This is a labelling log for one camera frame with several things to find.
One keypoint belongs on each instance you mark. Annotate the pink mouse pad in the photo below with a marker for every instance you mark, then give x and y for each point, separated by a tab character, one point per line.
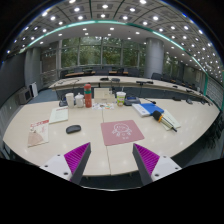
120	132

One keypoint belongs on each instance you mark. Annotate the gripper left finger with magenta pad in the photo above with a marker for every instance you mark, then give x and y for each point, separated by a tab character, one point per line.
69	166

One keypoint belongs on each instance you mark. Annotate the white lidded ceramic mug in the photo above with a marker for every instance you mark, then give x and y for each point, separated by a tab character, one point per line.
79	98

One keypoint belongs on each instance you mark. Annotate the beige cardboard box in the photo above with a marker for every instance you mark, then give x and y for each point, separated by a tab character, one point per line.
103	95

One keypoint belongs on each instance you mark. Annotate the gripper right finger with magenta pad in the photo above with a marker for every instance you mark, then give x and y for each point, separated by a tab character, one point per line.
151	166

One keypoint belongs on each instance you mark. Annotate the colourful leaflet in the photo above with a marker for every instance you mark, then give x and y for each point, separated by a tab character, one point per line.
103	106

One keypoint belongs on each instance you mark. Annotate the green and white cup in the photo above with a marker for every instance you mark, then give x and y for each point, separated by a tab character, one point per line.
120	98

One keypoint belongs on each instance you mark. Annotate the white paper cup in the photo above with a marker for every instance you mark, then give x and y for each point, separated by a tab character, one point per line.
70	100

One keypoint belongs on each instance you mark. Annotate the black and yellow microphone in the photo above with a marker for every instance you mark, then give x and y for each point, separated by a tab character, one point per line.
160	118

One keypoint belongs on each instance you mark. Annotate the dark grey device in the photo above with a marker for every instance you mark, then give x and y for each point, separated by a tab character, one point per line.
131	100

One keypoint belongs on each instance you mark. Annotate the red and beige booklet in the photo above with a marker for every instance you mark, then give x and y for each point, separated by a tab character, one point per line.
38	133

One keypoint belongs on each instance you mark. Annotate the long curved conference desk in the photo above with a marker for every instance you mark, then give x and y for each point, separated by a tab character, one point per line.
130	82

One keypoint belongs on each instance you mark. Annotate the white notebook under microphone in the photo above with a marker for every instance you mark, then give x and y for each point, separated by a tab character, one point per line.
171	119

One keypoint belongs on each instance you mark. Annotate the grey box by wall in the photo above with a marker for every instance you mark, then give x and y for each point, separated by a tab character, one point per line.
24	96

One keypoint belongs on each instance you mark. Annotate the black computer mouse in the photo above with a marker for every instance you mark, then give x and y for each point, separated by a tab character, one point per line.
73	128

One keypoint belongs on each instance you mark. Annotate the white paper document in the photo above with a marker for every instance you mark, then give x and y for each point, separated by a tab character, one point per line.
58	115

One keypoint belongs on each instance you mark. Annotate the red thermos bottle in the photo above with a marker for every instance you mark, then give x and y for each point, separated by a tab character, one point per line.
88	95

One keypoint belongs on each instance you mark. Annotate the blue folder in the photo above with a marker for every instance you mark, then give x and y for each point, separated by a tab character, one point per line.
146	109

